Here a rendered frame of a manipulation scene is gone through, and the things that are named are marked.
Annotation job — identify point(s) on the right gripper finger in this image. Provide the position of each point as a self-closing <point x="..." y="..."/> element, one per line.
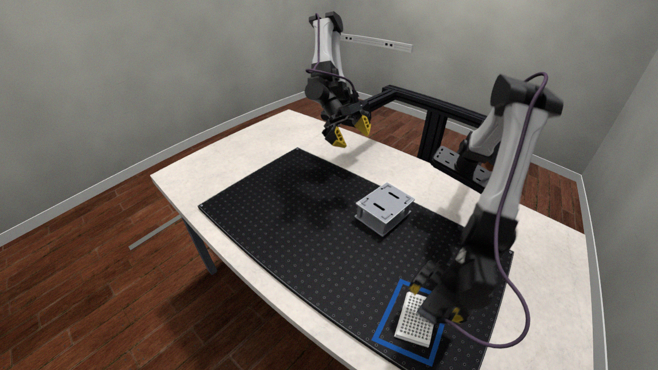
<point x="340" y="142"/>
<point x="363" y="125"/>

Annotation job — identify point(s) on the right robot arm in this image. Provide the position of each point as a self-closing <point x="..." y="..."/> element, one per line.
<point x="320" y="88"/>

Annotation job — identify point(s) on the blue tape outline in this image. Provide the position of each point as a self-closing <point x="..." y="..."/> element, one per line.
<point x="396" y="348"/>

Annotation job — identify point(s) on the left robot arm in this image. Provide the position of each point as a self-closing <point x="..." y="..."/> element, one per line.
<point x="518" y="127"/>

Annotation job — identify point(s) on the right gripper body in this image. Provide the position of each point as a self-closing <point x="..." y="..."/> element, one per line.
<point x="335" y="120"/>

